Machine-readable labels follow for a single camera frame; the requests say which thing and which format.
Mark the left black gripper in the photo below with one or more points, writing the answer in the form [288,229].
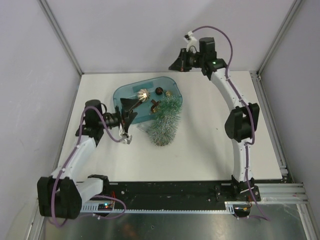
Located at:
[128,120]

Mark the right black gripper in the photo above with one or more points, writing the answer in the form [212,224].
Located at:
[181,64]

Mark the clear battery box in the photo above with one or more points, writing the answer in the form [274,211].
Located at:
[144,128]

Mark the small frosted christmas tree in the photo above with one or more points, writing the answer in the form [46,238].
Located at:
[163,129]

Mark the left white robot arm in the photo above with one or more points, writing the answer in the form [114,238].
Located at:
[60,195]

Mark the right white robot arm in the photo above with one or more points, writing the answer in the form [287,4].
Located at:
[242,121]

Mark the silver gold bauble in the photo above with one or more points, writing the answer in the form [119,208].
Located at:
[143,95]

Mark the brown ribbon ornament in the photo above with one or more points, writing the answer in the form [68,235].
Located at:
[155,106]

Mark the gold bell cluster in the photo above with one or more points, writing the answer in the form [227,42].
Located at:
[168,94]

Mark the dark brown bauble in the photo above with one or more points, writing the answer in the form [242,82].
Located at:
[159,91]

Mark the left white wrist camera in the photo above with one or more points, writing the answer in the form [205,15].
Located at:
[125,138]

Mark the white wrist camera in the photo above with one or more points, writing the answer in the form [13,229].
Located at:
[190,39]
[125,138]

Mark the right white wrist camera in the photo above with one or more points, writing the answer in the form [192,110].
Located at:
[190,39]

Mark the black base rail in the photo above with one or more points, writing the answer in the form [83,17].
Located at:
[177,196]

